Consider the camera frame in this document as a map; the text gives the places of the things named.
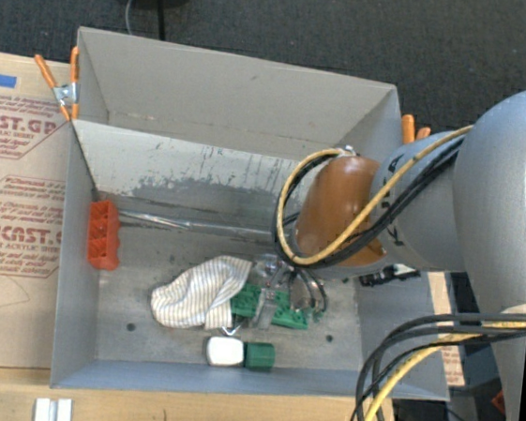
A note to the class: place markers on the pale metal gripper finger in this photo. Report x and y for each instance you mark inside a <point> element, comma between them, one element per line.
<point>265,311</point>
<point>266,267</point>

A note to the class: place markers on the dark green flat block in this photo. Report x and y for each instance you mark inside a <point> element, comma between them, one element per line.
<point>245,301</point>

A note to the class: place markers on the small metal hook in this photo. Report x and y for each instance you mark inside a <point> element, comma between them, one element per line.
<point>230,331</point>

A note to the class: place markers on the green and white small bottle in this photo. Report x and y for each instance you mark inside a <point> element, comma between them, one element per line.
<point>239,354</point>

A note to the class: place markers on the white striped cloth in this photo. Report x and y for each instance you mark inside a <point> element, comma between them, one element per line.
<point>192,296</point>

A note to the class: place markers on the grey metal bin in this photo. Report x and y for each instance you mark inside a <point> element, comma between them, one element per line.
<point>163,179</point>

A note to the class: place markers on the orange toy brick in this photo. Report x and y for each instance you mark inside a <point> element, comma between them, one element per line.
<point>103,238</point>

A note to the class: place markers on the brown cardboard board red print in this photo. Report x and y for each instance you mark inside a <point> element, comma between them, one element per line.
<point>11,270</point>

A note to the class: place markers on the black cylinder on white bracket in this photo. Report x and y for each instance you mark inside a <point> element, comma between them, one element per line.
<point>378,278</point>

